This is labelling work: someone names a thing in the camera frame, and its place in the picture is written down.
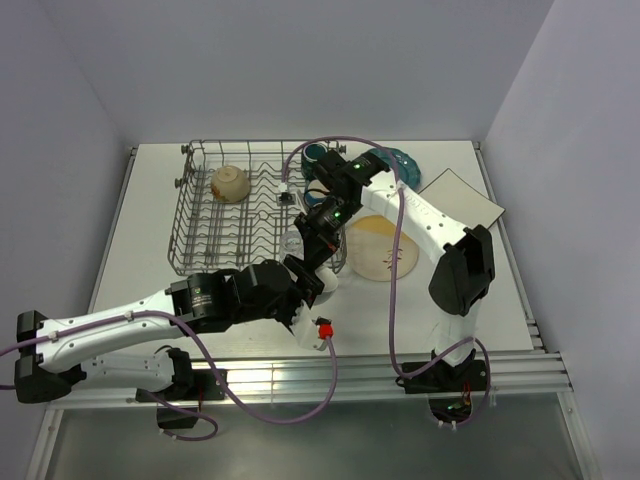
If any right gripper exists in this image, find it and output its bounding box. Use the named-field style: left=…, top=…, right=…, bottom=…
left=293, top=195, right=360, bottom=268

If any dark blue mug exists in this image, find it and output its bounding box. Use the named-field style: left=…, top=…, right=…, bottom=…
left=303, top=179, right=328, bottom=207

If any clear glass mug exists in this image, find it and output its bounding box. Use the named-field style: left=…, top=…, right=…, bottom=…
left=279, top=231, right=304, bottom=260

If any white bowl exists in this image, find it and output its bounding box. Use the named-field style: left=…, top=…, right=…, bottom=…
left=316, top=266, right=339, bottom=304

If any cream yellow plate leaf motif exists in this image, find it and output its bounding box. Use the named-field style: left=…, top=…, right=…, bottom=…
left=346, top=215, right=420, bottom=282

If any teal green mug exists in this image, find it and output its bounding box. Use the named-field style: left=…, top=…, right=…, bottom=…
left=301, top=143, right=328, bottom=181

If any cream bowl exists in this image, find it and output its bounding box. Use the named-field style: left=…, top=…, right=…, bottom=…
left=211, top=165, right=251, bottom=203

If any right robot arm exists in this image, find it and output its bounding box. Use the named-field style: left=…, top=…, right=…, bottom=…
left=285, top=150, right=495, bottom=390

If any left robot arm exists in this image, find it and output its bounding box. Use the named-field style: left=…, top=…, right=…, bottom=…
left=11, top=260, right=338, bottom=404

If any teal scalloped plate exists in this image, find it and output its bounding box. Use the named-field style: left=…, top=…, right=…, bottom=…
left=368, top=147, right=422, bottom=191

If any white square plate black rim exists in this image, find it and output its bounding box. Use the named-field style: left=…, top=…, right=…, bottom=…
left=419, top=169, right=505, bottom=229

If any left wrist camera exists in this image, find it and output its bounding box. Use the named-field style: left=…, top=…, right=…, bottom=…
left=290, top=301, right=332, bottom=351

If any grey wire dish rack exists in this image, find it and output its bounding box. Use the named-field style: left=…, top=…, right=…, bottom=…
left=167, top=137, right=350, bottom=277

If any aluminium rail frame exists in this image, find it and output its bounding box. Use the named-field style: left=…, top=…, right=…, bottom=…
left=29, top=144, right=602, bottom=479

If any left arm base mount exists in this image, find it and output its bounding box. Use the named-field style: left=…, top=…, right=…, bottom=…
left=135, top=370, right=226, bottom=430

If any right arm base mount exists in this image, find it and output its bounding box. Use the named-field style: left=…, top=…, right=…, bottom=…
left=395, top=360, right=490, bottom=426

